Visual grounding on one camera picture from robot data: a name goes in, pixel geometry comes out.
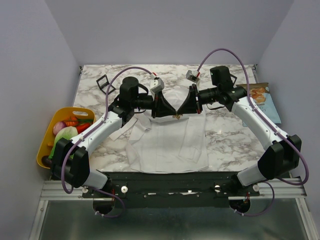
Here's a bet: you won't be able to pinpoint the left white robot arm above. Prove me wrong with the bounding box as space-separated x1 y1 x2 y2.
50 73 176 198

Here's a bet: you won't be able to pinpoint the white button shirt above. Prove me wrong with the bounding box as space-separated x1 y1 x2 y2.
107 91 210 174

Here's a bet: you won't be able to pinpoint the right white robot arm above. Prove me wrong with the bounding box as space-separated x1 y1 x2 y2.
177 66 302 196

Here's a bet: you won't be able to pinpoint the red toy pepper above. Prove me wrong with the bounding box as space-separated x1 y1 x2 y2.
75 122 92 134

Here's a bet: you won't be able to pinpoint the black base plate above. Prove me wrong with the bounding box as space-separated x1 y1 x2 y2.
82 171 260 210

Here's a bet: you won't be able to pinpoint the purple toy eggplant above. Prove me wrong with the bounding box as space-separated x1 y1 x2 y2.
41 155 52 168

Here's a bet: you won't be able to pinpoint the orange toy carrot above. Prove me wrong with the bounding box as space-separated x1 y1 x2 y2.
63 116 79 127

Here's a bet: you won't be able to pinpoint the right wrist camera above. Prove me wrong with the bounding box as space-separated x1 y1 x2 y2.
185 69 200 83

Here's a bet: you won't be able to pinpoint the yellow plastic basket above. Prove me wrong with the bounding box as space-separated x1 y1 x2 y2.
36 107 96 169

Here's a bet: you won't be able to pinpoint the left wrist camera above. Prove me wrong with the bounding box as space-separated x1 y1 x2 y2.
149 77 165 94

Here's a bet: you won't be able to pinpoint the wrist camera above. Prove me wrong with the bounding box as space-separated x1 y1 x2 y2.
149 77 165 94
185 69 200 83

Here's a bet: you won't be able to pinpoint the left black frame stand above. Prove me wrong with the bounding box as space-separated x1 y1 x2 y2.
96 74 116 95

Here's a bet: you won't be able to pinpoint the aluminium rail frame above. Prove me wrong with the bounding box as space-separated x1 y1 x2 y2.
29 179 320 240

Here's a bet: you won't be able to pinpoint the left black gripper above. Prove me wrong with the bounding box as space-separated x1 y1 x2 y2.
131 90 177 119

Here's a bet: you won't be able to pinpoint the green toy lettuce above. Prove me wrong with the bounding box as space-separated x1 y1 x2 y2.
48 126 78 159

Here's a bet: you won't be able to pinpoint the blue chips bag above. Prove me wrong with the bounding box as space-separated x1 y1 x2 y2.
249 82 282 125

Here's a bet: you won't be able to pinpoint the purple toy onion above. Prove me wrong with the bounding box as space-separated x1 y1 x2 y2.
52 121 67 136

